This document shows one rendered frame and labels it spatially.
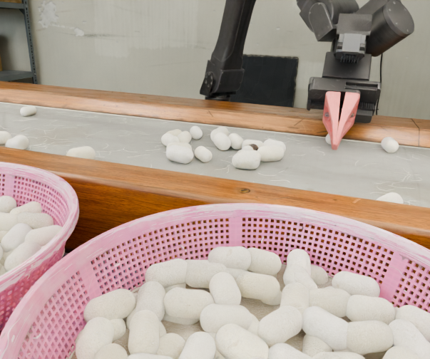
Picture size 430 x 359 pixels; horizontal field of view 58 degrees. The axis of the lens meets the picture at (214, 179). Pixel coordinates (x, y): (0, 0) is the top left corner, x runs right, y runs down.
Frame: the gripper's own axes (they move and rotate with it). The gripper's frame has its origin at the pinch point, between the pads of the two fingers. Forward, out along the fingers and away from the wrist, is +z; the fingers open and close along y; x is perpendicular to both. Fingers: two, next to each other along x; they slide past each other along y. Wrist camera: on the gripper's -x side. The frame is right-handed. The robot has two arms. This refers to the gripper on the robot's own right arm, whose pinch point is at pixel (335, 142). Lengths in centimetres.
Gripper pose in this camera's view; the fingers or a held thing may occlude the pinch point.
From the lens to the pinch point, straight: 58.9
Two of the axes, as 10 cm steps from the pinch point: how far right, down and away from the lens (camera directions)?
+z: -2.5, 8.6, -4.4
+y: 9.5, 1.4, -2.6
